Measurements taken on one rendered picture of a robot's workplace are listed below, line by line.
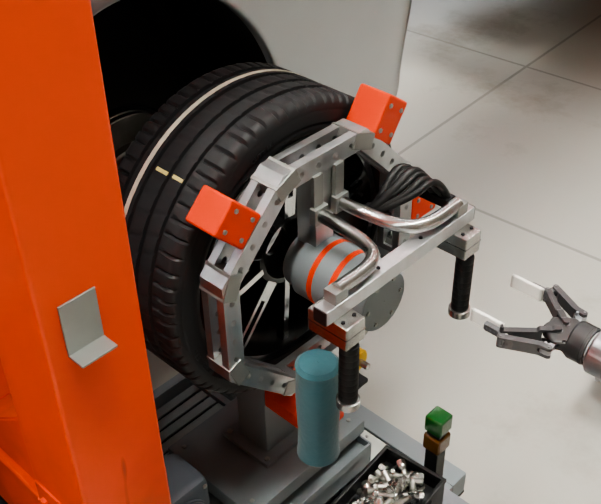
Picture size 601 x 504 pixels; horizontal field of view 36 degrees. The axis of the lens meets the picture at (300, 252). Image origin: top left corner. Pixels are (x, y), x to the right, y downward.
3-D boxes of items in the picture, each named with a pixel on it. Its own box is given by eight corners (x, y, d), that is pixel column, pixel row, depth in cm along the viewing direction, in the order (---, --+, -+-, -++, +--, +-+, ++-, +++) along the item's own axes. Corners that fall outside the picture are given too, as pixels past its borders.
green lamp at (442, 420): (435, 418, 179) (437, 403, 177) (452, 428, 177) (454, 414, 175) (423, 429, 177) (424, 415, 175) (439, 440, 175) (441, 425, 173)
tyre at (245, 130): (291, -2, 188) (40, 189, 161) (380, 29, 175) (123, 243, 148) (339, 222, 236) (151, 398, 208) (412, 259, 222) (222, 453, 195)
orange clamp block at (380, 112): (360, 132, 183) (378, 90, 182) (391, 146, 179) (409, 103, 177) (342, 125, 177) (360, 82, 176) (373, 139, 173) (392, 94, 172)
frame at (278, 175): (384, 296, 216) (394, 87, 183) (406, 309, 212) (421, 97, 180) (213, 424, 185) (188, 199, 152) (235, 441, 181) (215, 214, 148)
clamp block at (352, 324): (326, 315, 162) (326, 291, 159) (365, 338, 157) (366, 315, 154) (306, 329, 159) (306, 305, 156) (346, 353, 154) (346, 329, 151)
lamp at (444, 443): (433, 435, 182) (435, 421, 180) (450, 445, 180) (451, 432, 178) (421, 446, 180) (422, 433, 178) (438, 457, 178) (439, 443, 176)
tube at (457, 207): (388, 176, 184) (390, 129, 177) (467, 212, 173) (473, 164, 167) (329, 212, 174) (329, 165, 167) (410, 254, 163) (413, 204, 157)
